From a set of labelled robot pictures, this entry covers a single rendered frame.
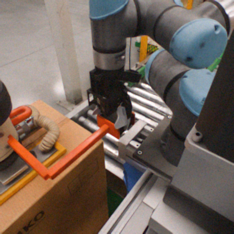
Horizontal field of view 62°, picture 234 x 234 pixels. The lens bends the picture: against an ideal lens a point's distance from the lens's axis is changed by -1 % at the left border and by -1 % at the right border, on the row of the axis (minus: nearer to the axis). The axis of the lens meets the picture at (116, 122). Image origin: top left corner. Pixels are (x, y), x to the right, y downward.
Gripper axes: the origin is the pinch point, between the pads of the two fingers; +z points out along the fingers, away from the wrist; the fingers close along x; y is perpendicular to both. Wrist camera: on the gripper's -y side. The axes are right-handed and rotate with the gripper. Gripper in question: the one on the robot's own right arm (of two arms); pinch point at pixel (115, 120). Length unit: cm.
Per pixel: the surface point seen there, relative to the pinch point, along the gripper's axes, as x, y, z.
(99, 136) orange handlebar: 1.0, 8.3, -0.6
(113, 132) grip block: 2.3, 3.9, 0.7
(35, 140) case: -24.9, 16.8, 13.5
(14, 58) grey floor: -292, -92, 108
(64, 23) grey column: -123, -77, 16
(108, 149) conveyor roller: -22, -20, 53
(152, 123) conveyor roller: -14, -56, 53
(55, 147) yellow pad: -14.7, 14.7, 11.2
